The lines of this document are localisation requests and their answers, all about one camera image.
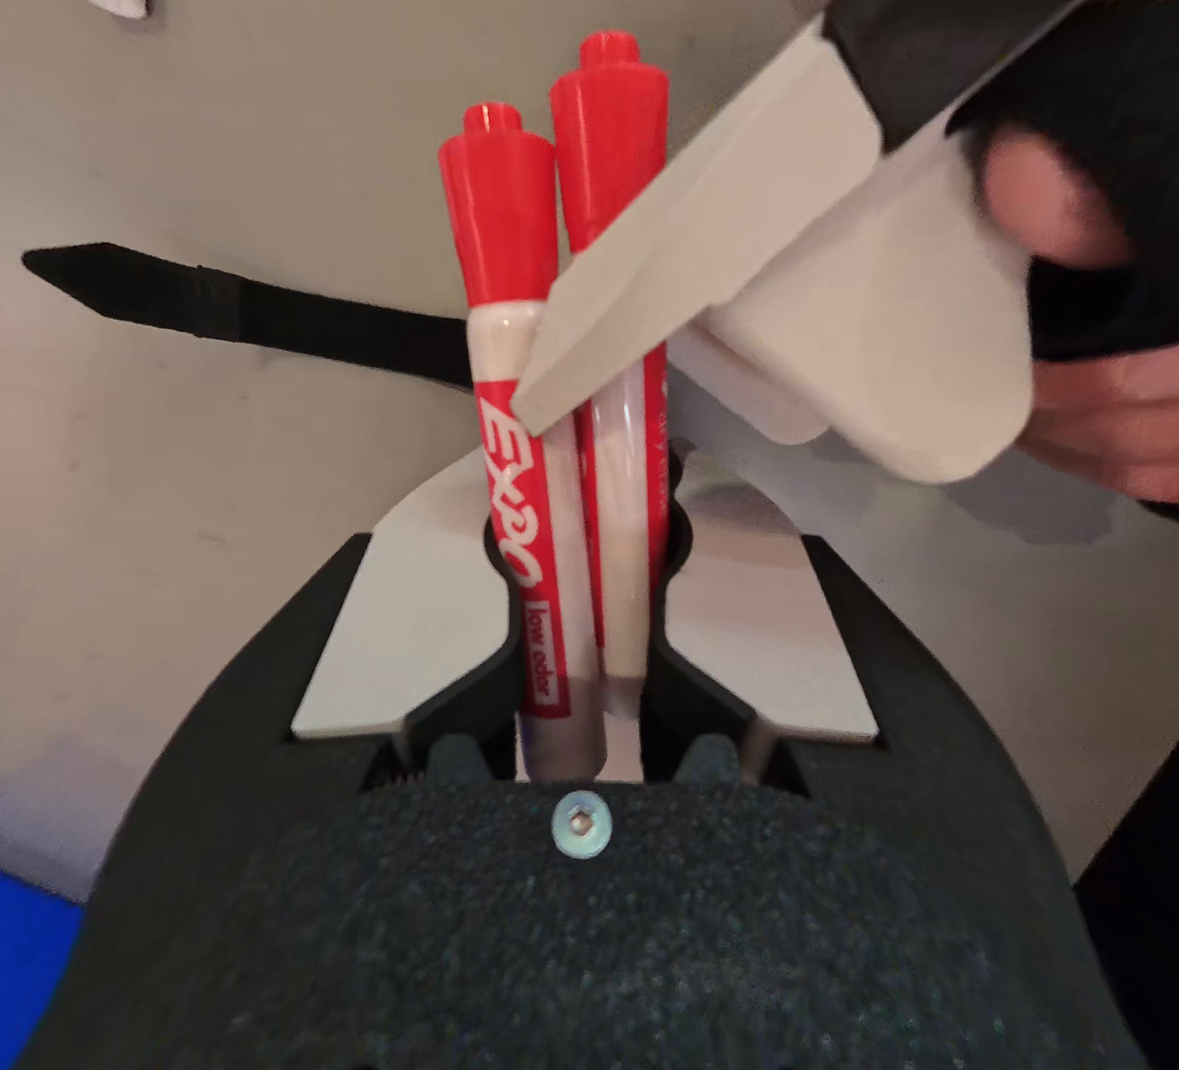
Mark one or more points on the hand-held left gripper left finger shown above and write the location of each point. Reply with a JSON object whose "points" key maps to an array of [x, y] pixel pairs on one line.
{"points": [[404, 628]]}

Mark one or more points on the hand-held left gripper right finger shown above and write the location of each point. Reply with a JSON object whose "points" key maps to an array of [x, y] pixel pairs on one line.
{"points": [[783, 628]]}

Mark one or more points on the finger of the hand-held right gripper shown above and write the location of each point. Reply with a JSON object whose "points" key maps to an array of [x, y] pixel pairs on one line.
{"points": [[701, 195]]}

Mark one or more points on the red dry-erase marker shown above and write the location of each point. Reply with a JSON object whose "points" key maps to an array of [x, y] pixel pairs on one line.
{"points": [[501, 213], [607, 149]]}

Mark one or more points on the person's right hand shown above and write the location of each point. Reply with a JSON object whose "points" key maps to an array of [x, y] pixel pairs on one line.
{"points": [[1059, 204]]}

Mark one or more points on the person's dark clothing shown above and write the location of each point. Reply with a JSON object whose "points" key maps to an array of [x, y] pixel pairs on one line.
{"points": [[1143, 950]]}

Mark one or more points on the blue floor mat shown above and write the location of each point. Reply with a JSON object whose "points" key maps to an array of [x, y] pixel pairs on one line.
{"points": [[32, 977]]}

